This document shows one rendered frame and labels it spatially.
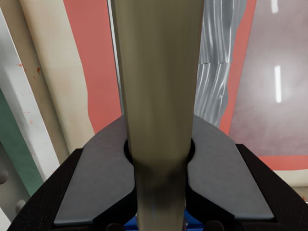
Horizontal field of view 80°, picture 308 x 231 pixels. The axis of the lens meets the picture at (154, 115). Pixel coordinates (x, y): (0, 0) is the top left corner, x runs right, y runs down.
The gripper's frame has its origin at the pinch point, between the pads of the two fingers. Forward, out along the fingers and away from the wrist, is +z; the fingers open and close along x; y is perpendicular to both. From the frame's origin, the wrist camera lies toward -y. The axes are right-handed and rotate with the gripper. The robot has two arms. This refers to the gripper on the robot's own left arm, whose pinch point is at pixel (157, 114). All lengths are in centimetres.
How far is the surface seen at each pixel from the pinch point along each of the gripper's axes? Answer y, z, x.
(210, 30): -4.2, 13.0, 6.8
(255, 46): -2.0, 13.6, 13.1
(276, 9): -6.1, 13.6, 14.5
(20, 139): 80, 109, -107
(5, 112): 55, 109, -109
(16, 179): 15.9, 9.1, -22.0
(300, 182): 24.0, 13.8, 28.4
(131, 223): 28.3, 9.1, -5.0
